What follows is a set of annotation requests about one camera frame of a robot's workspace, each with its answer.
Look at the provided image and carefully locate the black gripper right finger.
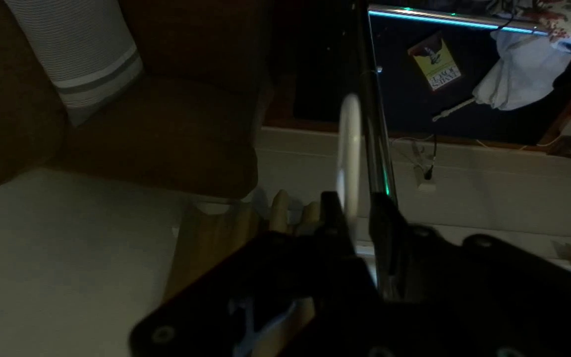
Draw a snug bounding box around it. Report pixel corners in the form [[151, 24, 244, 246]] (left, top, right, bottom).
[[367, 190, 571, 357]]

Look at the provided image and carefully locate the white wall outlet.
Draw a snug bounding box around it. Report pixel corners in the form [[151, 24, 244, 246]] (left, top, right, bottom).
[[414, 163, 438, 194]]

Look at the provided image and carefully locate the olive window curtain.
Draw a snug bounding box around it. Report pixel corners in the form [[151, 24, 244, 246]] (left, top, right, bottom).
[[165, 188, 325, 301]]

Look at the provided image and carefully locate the white grey striped cushion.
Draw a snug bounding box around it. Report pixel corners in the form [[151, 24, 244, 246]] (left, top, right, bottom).
[[4, 0, 147, 129]]

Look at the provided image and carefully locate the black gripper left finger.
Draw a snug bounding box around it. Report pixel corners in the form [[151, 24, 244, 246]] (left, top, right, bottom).
[[129, 190, 393, 357]]

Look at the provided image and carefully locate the yellow white paper tag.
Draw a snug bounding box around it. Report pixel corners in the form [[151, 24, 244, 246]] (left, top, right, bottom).
[[407, 32, 466, 93]]

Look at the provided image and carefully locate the chrome clothes rack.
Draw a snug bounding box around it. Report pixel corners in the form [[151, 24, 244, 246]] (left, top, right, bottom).
[[355, 0, 553, 202]]

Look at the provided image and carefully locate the white crumpled cloth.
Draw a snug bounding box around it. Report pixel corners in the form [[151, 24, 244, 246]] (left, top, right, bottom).
[[472, 30, 571, 113]]

